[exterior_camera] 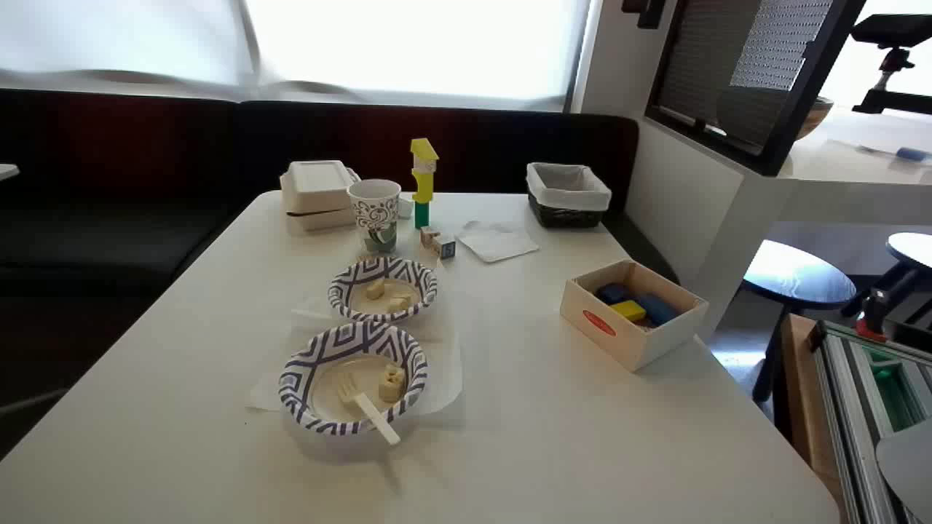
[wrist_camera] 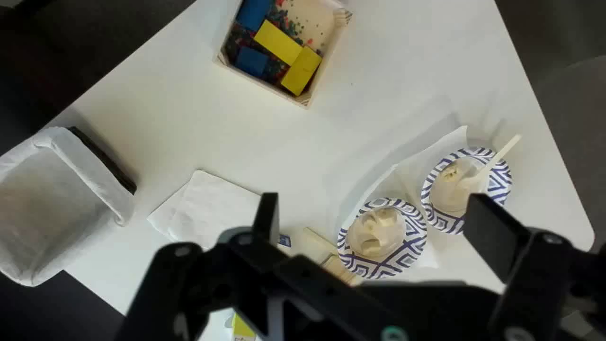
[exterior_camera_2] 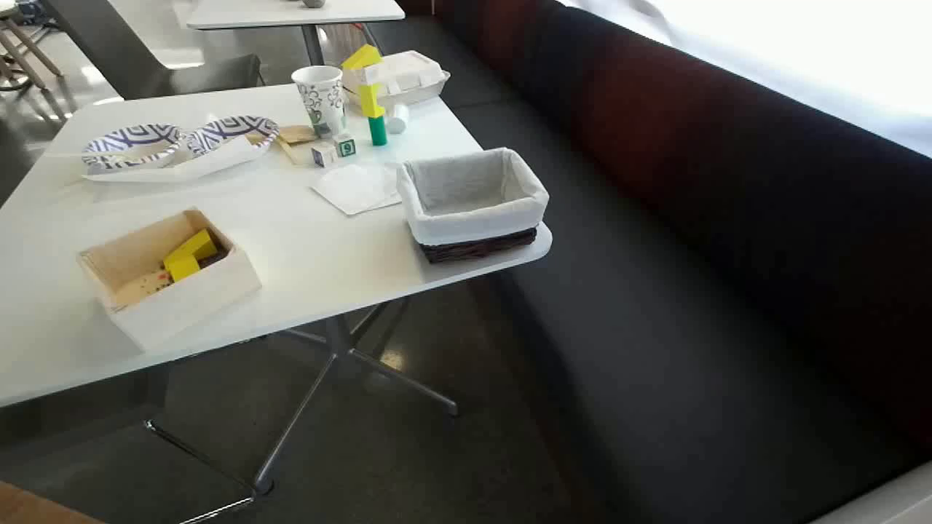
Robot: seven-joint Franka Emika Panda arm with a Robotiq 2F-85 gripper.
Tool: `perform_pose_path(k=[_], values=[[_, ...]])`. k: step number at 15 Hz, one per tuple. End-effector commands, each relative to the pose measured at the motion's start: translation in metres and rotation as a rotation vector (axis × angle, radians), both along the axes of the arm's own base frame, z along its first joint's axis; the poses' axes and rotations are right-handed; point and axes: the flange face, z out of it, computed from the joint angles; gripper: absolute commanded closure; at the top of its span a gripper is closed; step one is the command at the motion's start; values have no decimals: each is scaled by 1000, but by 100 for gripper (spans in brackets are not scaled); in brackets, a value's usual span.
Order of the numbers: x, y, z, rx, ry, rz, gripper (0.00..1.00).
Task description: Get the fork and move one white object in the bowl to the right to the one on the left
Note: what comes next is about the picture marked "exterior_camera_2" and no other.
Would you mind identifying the blue patterned paper bowl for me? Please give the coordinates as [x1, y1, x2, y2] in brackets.
[79, 123, 188, 174]
[185, 113, 282, 158]

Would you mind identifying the dark basket with white liner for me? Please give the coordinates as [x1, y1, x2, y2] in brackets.
[395, 145, 555, 269]

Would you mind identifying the folded white napkin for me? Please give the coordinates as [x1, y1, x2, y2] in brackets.
[310, 161, 406, 219]

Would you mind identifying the metal table base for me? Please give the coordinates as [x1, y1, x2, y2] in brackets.
[143, 296, 463, 524]

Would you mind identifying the green block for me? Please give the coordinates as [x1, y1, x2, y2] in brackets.
[367, 113, 395, 151]

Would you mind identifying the small white cup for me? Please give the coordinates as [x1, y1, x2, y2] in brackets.
[386, 103, 415, 138]

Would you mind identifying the upright yellow block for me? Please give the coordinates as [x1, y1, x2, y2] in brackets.
[357, 82, 387, 123]

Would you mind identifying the white takeout container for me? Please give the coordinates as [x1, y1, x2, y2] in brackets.
[341, 47, 456, 110]

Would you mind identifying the natural wooden block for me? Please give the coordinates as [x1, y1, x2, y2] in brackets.
[275, 123, 323, 168]

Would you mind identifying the green patterned paper cup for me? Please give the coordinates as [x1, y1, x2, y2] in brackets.
[288, 63, 351, 142]

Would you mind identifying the tilted yellow block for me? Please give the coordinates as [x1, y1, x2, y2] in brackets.
[339, 40, 387, 76]

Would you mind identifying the dark upholstered bench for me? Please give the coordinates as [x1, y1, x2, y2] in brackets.
[363, 0, 932, 524]

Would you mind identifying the yellow toy block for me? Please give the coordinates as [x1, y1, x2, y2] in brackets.
[162, 226, 221, 285]

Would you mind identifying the white wooden box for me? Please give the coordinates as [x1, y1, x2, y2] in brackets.
[77, 203, 265, 354]

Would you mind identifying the white background table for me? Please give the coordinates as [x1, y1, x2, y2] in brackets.
[173, 0, 408, 66]

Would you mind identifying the wooden chair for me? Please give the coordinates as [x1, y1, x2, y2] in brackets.
[0, 0, 73, 123]

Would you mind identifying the white ledge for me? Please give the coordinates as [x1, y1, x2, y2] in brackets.
[814, 461, 932, 524]

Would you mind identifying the wooden board corner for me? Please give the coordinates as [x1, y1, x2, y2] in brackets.
[0, 478, 105, 524]

